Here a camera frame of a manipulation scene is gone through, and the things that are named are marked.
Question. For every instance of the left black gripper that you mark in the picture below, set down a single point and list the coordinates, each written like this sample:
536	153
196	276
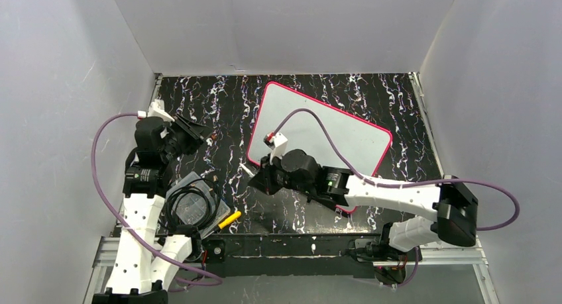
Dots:
188	129

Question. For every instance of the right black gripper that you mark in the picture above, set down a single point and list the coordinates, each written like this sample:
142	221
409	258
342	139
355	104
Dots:
265	177

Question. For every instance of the white marker pen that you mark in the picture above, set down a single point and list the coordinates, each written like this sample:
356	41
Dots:
247	170

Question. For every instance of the pink framed whiteboard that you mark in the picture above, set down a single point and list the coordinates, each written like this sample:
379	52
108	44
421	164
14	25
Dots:
332	137

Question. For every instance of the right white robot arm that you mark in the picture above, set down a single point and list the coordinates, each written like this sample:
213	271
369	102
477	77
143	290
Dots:
443	211

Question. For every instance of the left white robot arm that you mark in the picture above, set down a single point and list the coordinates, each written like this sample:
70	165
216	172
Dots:
141	273

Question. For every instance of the clear plastic parts box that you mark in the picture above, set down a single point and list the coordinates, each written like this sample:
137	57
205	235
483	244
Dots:
194	200

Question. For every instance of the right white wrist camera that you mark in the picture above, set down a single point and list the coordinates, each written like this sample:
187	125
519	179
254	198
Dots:
277	142

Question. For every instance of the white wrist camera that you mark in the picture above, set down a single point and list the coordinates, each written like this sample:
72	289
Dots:
277	142
156	109

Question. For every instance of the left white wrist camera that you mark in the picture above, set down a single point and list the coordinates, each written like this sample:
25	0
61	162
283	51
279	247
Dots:
156	109

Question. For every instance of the yellow handled tool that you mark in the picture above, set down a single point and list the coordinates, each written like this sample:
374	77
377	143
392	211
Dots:
229	220

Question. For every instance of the aluminium frame rail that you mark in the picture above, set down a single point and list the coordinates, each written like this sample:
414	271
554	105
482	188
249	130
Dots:
317	246

